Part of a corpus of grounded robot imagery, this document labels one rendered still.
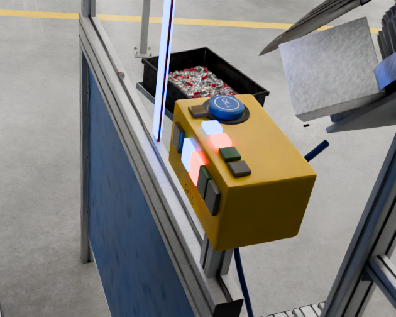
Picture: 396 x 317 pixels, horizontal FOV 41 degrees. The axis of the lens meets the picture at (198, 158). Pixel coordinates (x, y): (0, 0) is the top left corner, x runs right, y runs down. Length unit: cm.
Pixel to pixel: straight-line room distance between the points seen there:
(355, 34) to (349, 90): 9
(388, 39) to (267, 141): 40
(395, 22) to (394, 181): 33
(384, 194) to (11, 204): 140
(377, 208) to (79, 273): 104
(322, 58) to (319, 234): 126
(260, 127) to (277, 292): 131
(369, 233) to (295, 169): 64
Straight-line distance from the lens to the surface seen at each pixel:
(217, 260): 68
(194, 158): 55
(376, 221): 114
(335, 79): 92
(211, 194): 52
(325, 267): 200
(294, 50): 95
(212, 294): 68
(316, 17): 110
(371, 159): 263
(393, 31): 91
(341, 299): 131
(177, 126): 59
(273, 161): 54
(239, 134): 57
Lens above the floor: 138
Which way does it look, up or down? 36 degrees down
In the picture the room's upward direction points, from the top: 9 degrees clockwise
